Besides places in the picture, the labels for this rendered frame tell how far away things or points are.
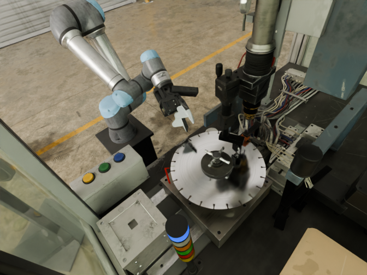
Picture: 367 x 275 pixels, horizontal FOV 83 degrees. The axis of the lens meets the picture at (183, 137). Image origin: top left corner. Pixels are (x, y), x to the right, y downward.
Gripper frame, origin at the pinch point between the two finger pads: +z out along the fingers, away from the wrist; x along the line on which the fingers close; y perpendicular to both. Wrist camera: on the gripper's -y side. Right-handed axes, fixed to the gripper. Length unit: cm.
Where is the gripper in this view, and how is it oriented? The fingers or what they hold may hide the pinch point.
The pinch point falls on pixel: (191, 126)
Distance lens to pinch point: 83.2
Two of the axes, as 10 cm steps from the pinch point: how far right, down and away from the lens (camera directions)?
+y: -8.7, 4.2, -2.5
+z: 4.6, 8.8, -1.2
